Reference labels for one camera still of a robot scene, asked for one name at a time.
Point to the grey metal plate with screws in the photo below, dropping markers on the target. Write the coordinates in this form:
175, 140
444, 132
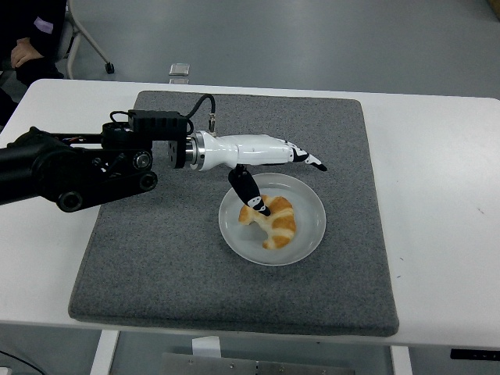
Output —
250, 367

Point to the light grey round plate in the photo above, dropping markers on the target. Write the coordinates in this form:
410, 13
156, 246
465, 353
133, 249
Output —
308, 234

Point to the black table control panel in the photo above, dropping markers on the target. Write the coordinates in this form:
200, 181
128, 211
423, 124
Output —
474, 354

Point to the person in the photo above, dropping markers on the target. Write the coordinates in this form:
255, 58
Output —
23, 15

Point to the white table leg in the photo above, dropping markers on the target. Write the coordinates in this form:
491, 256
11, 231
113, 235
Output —
401, 361
103, 353

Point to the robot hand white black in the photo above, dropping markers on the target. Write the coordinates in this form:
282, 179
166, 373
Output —
250, 150

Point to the small clear square floor box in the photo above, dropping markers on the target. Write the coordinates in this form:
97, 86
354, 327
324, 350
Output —
179, 69

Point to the white frame chair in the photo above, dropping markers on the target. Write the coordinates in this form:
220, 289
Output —
84, 33

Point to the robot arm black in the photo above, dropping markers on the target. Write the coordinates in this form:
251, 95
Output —
58, 168

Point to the grey felt mat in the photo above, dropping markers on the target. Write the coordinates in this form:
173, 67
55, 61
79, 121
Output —
234, 297

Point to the person's hand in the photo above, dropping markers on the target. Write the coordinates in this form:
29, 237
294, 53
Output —
24, 52

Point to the croissant bread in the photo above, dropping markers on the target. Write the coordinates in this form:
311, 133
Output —
283, 226

